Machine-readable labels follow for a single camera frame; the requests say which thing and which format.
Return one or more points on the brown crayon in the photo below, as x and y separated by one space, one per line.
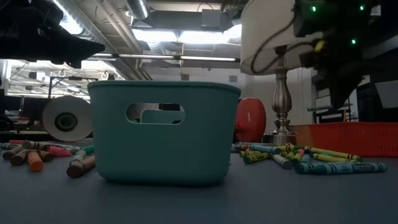
77 169
46 155
11 153
19 158

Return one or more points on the green eraser cap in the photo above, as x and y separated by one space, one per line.
89 149

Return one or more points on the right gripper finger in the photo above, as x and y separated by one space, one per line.
342 84

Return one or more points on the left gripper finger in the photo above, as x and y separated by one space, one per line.
71 43

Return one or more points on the teal plastic bin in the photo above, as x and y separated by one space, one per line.
161 140

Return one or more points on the gray ceiling box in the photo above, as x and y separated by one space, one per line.
213 20

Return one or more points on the gray crayon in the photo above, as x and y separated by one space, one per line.
34 144
77 157
282 161
7 146

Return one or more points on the red plastic basket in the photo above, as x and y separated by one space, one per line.
342 138

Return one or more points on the yellow-green crayon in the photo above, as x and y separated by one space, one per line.
329 158
335 154
287 147

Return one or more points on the yellow crayon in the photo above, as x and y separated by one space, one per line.
248 153

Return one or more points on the long ceiling light bar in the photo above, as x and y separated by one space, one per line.
149 56

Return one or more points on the gray panel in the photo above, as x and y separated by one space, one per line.
388 95

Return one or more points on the pink crayon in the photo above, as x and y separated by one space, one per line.
17 142

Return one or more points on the silver ventilation duct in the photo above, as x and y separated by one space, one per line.
136 7

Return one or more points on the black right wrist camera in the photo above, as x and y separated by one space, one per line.
308 18

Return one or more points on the green crayon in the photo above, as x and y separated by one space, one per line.
284 154
256 158
297 157

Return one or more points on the red desk lamp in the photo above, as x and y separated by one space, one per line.
53 118

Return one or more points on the white shade table lamp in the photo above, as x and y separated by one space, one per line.
267 31

